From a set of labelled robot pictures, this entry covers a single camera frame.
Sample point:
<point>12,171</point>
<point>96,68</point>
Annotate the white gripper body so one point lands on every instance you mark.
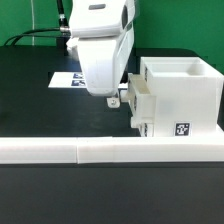
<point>102,37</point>

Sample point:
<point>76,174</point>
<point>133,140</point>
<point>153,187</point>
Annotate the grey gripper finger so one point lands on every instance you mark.
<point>113,102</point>

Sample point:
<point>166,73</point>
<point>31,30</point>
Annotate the white drawer with tag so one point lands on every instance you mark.
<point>142,103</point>
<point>145,129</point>

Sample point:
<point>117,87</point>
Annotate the white drawer cabinet box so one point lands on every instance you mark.
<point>188,93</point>

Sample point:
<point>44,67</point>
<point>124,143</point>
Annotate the white front drawer with tag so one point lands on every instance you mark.
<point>145,129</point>

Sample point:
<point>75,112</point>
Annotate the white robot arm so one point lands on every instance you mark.
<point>102,38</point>

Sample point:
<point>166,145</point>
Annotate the white marker tag plate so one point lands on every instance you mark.
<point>77,80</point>

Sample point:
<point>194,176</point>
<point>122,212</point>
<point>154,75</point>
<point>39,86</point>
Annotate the white L-shaped fence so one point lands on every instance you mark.
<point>78,150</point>

